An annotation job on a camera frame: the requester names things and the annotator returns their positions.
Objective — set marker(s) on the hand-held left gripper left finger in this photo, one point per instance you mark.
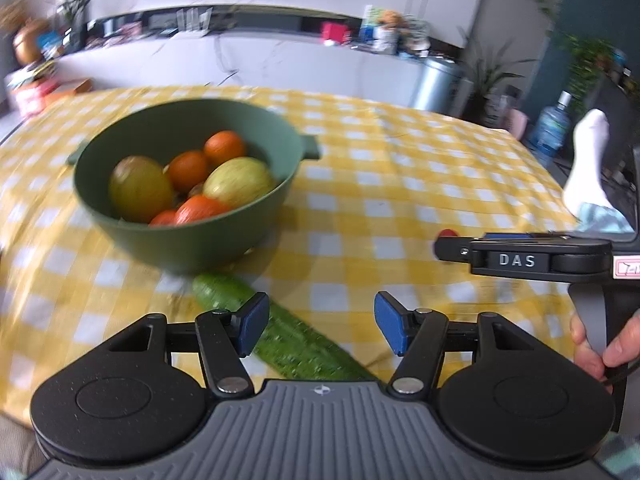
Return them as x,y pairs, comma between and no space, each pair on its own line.
252,320

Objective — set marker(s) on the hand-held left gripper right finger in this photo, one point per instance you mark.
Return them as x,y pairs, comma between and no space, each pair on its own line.
392,322

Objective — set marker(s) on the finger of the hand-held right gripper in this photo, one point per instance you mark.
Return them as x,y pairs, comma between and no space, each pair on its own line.
452,250
505,235

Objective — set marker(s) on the red cherry tomato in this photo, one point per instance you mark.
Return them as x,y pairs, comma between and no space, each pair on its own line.
447,232

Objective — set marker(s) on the orange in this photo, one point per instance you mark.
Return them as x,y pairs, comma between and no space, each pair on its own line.
225,147
200,208
189,170
162,218

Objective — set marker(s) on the green colander bowl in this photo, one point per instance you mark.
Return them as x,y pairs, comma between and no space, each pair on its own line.
150,245

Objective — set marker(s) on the person's right hand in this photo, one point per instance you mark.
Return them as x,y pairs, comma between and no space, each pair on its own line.
620,347

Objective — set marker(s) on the green cucumber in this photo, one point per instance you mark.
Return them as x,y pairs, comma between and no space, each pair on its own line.
290,340

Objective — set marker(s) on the yellow checked tablecloth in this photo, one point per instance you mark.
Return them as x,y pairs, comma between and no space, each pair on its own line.
400,185

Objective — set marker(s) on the person's white socked foot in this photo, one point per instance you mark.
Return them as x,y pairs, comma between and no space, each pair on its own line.
590,160

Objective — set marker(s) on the pink stool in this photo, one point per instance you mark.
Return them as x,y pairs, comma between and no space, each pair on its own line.
519,124

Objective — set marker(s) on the blue water jug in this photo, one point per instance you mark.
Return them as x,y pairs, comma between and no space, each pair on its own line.
551,127

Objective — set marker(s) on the yellow-green mango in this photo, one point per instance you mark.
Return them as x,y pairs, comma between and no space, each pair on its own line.
141,189
239,182

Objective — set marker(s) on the dark cabinet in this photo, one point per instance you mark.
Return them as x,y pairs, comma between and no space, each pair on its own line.
620,120

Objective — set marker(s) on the potted long-leaf plant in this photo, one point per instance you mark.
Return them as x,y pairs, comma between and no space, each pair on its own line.
492,75

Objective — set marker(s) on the silver trash can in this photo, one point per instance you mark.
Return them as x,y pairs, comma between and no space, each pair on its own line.
436,85

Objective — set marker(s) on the trailing green plant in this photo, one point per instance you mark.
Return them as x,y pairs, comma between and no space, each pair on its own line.
590,67

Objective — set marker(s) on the white flower pot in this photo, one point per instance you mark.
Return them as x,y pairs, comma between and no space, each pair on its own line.
386,35

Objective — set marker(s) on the red box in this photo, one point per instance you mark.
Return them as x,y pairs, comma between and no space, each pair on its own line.
334,33

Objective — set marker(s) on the white marble console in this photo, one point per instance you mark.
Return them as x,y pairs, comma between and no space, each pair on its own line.
275,62

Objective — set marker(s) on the white router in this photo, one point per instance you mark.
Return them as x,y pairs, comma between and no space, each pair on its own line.
192,22

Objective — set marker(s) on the golden vase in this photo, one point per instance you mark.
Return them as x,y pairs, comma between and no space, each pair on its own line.
27,42

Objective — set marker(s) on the leafy potted plant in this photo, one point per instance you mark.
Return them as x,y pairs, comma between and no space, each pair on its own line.
75,5

